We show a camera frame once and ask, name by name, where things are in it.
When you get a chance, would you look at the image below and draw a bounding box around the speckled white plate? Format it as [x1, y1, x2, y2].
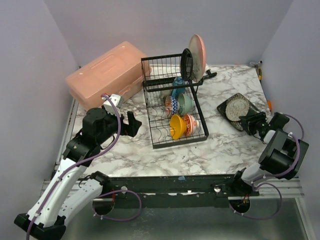
[225, 96, 250, 122]

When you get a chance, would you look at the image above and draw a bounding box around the blue patterned bowl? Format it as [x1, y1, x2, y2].
[164, 96, 180, 118]

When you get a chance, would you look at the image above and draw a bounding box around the grey ceramic mug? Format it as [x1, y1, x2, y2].
[159, 89, 172, 103]

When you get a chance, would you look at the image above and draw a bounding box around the yellow bowl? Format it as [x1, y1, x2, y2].
[169, 114, 187, 140]

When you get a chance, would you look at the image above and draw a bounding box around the mint green bowl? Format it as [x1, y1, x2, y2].
[177, 93, 195, 116]

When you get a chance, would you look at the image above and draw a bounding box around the orange floral bowl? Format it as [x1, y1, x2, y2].
[182, 114, 200, 137]

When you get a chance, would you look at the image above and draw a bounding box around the blue floral mug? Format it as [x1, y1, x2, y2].
[171, 76, 185, 98]

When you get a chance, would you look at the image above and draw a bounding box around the black round plate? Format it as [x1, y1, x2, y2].
[180, 48, 193, 81]

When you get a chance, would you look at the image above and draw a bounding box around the pink and cream plate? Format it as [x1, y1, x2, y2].
[188, 34, 207, 82]

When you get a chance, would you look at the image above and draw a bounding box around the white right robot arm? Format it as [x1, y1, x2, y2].
[231, 112, 310, 194]

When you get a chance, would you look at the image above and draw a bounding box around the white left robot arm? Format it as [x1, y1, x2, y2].
[14, 107, 142, 240]

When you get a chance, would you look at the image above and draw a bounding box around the black floral square plate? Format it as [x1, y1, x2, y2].
[216, 92, 261, 132]

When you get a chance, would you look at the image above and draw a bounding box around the orange clamp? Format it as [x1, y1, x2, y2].
[267, 100, 272, 111]

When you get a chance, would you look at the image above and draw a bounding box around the yellow black tool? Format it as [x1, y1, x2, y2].
[258, 67, 262, 81]

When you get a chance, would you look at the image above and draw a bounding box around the pink plastic storage box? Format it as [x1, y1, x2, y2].
[65, 41, 147, 110]

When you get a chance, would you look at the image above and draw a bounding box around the black and white pipe fitting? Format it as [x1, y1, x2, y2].
[203, 64, 217, 80]

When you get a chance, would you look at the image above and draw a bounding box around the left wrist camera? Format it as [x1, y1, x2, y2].
[101, 94, 124, 115]

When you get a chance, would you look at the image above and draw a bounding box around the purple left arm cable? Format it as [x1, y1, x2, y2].
[24, 94, 123, 240]

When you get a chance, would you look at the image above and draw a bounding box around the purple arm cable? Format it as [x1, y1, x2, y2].
[252, 113, 305, 191]
[24, 94, 123, 240]

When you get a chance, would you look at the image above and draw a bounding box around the black wire dish rack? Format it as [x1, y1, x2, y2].
[141, 48, 209, 149]

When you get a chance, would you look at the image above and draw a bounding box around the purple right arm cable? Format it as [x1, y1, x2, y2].
[252, 113, 305, 191]

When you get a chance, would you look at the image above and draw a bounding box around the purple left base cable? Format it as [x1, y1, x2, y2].
[92, 188, 144, 222]

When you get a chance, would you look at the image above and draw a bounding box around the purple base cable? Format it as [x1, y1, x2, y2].
[227, 182, 284, 221]
[92, 188, 144, 222]

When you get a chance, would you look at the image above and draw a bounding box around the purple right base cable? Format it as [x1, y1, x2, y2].
[227, 182, 284, 221]

